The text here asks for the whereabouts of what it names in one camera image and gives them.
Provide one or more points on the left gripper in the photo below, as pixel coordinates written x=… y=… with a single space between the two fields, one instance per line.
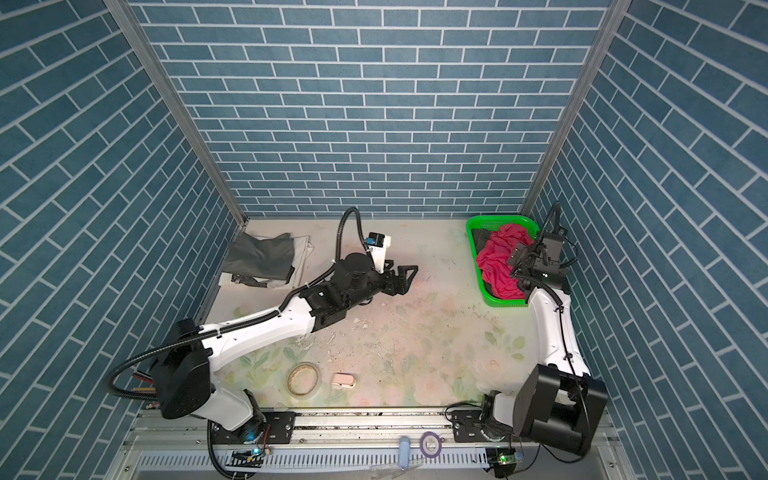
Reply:
x=400 y=284

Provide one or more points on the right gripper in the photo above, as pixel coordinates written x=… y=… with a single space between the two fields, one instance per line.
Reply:
x=519 y=256

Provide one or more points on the magenta t shirt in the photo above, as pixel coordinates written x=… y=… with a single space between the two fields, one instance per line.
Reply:
x=493 y=261

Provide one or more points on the green plastic basket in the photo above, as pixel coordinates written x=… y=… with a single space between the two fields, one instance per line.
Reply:
x=494 y=222

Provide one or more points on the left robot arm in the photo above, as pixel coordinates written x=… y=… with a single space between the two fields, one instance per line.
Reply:
x=183 y=376

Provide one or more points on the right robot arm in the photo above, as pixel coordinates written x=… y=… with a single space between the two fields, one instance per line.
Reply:
x=560 y=403

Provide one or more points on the dark grey shirt in basket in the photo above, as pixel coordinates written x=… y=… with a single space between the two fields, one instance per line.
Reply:
x=480 y=237

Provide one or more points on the pink eraser block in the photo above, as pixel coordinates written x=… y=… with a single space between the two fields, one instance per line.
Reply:
x=341 y=380

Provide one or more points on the tape roll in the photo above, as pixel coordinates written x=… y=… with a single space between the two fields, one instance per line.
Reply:
x=303 y=380

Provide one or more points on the folded grey t shirt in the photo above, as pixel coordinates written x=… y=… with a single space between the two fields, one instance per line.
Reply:
x=270 y=258

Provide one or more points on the blue white small bottle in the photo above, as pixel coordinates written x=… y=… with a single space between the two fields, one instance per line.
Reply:
x=404 y=450

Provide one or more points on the right circuit board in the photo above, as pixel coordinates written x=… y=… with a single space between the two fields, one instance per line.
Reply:
x=502 y=461

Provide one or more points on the circuit board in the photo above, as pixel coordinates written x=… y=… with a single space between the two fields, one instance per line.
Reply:
x=247 y=458
x=502 y=461

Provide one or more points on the left circuit board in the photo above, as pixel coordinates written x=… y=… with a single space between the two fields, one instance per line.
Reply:
x=247 y=458

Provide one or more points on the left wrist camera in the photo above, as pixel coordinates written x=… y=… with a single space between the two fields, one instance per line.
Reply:
x=377 y=245

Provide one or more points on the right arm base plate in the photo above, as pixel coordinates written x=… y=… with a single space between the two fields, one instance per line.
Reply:
x=467 y=427

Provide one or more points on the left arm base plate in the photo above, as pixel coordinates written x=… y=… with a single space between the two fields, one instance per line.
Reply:
x=267 y=428

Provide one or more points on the aluminium rail frame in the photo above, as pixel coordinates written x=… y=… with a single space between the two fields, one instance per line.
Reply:
x=362 y=443

